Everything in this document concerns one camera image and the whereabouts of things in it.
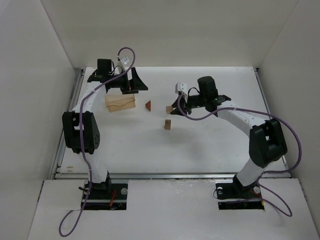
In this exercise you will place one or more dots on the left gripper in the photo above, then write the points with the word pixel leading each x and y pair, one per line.
pixel 129 84

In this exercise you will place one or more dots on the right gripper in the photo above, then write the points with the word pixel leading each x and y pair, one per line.
pixel 186 105

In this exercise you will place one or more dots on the light wooden cube block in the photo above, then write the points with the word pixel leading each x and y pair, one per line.
pixel 169 109

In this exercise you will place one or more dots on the reddish wooden triangle block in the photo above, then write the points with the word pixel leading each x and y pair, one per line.
pixel 148 105

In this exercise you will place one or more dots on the brown wooden rectangular block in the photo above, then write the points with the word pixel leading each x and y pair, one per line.
pixel 167 124

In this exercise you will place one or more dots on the amber transparent plastic box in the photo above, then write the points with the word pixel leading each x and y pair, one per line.
pixel 114 102

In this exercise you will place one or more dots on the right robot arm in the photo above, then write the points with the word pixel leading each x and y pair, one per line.
pixel 266 139

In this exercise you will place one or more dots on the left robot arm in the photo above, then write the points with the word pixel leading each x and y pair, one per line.
pixel 80 129

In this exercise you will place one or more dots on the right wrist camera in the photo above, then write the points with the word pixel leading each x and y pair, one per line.
pixel 181 88

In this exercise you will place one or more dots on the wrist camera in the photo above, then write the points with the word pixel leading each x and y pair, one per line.
pixel 123 63
pixel 181 88

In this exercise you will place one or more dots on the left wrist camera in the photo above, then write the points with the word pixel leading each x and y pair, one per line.
pixel 123 63

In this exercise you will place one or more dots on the right aluminium rail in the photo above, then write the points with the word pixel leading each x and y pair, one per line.
pixel 281 164

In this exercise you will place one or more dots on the aluminium rail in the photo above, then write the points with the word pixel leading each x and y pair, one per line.
pixel 281 164
pixel 69 121
pixel 150 176

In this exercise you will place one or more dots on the left aluminium rail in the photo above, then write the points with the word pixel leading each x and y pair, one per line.
pixel 69 121

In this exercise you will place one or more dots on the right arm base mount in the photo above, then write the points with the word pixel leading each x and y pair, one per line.
pixel 234 196

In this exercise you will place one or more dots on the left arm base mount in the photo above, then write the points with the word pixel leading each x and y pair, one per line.
pixel 107 197

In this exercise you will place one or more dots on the front aluminium rail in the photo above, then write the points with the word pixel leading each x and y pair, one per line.
pixel 150 176

